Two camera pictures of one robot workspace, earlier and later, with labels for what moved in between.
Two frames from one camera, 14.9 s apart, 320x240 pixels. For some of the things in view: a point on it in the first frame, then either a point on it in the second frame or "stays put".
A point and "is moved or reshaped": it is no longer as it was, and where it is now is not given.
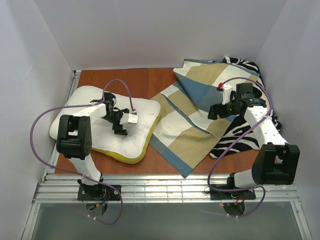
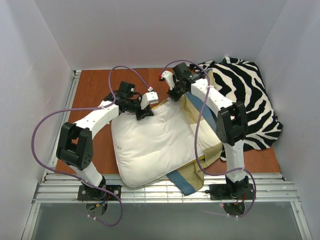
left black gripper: x=119 y=124 → x=144 y=114
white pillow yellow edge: x=106 y=143 → x=155 y=145
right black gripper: x=217 y=111 → x=173 y=93
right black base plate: x=231 y=195 stays put
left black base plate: x=99 y=192 stays put
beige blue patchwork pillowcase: x=182 y=135 is moved or reshaped
